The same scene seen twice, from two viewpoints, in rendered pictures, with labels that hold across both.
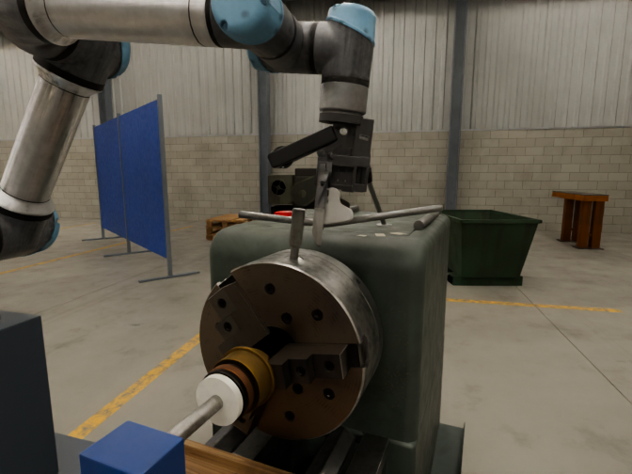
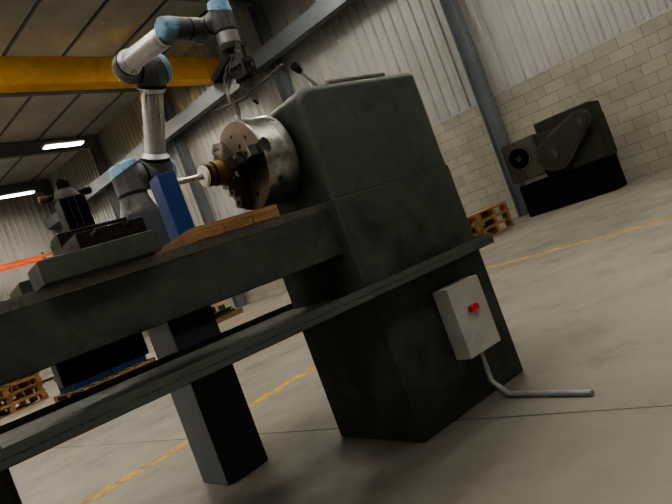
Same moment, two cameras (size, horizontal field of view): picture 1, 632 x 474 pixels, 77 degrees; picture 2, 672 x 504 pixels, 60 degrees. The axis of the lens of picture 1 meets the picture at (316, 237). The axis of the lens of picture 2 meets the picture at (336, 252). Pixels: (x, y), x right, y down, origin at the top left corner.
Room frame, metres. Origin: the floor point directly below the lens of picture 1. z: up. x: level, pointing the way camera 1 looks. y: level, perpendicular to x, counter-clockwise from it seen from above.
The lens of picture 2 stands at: (-1.02, -1.11, 0.71)
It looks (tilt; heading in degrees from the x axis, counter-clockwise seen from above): 0 degrees down; 30
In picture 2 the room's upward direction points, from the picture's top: 20 degrees counter-clockwise
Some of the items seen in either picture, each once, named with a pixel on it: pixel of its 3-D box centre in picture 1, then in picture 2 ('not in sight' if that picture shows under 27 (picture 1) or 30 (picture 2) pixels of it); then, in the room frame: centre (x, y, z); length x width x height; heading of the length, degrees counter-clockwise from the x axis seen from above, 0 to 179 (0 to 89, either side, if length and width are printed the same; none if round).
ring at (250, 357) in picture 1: (241, 381); (217, 172); (0.54, 0.11, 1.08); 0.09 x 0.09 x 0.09; 67
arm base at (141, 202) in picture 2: not in sight; (136, 205); (0.69, 0.67, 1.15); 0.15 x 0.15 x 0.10
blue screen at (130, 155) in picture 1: (124, 185); not in sight; (6.73, 3.23, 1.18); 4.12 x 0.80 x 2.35; 39
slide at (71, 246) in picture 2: not in sight; (92, 249); (0.12, 0.30, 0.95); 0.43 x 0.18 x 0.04; 67
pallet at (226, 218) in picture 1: (234, 227); (474, 226); (8.66, 1.79, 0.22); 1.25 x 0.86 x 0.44; 170
